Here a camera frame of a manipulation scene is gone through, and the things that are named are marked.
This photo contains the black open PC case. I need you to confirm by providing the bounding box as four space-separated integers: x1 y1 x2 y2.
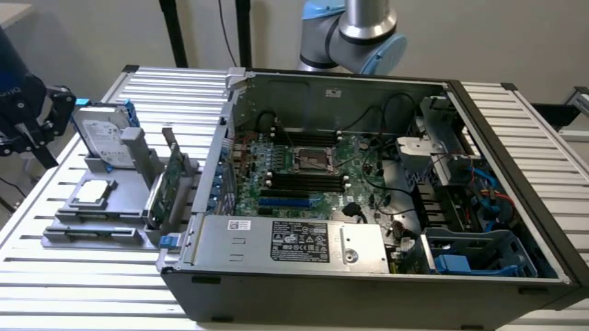
159 67 589 327

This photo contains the thin black hanging cable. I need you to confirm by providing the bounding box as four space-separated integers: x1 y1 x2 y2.
215 0 241 67

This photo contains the black looped power cable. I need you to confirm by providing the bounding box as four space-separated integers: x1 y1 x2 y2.
255 109 280 131

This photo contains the metal CPU socket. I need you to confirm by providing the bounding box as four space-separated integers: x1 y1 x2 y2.
287 146 339 174

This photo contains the grey power supply unit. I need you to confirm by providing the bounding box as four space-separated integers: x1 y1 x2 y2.
180 214 391 274

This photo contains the green motherboard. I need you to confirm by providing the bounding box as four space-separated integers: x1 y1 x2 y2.
228 133 402 225

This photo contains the black stand pole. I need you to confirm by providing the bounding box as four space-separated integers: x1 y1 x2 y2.
159 0 191 68
233 0 255 68

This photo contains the green RAM stick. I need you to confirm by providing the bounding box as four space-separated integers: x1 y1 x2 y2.
63 231 135 241
75 212 141 222

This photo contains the long black cable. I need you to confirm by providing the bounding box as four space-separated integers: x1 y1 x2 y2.
343 92 419 136

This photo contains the blue data wire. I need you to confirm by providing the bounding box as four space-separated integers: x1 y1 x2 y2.
463 164 502 232

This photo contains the black floor cable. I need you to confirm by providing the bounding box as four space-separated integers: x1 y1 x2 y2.
0 177 25 212

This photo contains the green graphics card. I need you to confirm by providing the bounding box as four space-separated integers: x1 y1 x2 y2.
143 128 192 230

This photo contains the blue plastic disk bay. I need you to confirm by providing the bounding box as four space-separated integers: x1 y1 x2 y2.
419 226 539 279

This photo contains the red wire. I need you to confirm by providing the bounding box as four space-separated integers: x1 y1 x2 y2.
482 192 515 215

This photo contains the grey printed parts rack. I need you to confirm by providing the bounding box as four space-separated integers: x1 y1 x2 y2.
41 126 203 251

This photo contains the grey metal disk cage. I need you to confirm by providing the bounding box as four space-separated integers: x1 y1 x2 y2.
415 95 485 188

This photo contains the black plug with cable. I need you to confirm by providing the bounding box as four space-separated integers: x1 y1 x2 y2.
342 202 368 224

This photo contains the silver CPU chip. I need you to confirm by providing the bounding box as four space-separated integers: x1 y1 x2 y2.
75 179 117 205

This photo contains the aluminium profile frame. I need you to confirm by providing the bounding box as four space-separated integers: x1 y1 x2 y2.
558 85 589 143

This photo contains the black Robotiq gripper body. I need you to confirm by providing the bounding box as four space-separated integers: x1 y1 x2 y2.
0 68 50 158

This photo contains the white desk top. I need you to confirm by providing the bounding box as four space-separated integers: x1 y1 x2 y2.
0 0 36 29

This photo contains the black box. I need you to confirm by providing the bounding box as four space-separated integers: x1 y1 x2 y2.
527 102 577 129

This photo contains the hard disk with blue rails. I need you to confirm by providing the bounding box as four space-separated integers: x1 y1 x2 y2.
69 98 140 172

